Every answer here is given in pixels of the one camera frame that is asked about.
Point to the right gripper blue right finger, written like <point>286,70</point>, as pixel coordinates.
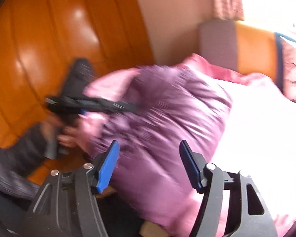
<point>247,211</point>

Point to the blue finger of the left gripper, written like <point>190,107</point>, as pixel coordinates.
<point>107,106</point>

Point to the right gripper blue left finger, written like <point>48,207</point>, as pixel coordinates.
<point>66,203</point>

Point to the purple quilted down jacket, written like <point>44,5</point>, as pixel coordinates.
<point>173,104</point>

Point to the dark sleeve left forearm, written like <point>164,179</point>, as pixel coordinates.
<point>19,161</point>

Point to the bright bedroom window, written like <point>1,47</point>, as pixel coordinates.
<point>277,15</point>

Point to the person left hand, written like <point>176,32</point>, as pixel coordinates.
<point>68,136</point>

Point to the pink bed duvet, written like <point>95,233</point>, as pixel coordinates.
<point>259,138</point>

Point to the wooden wardrobe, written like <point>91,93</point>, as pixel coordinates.
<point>39,39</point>

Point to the white deer print pillow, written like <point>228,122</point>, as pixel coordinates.
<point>288,48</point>

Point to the grey yellow blue headboard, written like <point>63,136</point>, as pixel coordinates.
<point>242,48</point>

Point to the left pink curtain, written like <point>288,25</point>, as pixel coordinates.
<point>228,9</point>

